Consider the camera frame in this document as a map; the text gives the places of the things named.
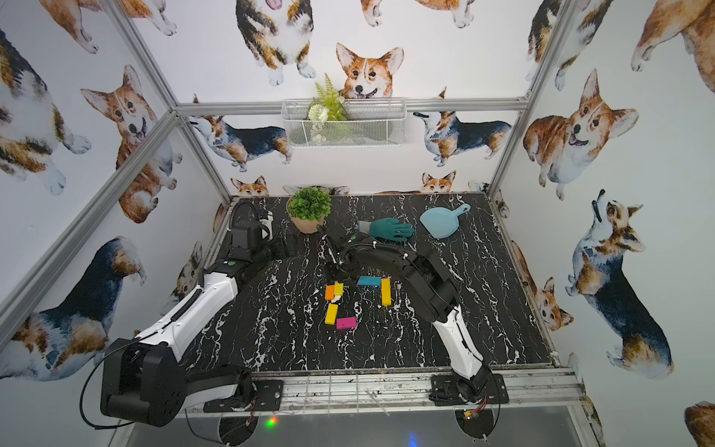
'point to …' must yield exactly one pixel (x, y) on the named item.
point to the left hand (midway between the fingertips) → (287, 233)
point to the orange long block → (330, 291)
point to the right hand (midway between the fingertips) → (330, 281)
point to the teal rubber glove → (386, 228)
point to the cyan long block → (370, 280)
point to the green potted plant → (307, 208)
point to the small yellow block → (331, 314)
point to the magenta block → (345, 322)
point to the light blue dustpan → (441, 223)
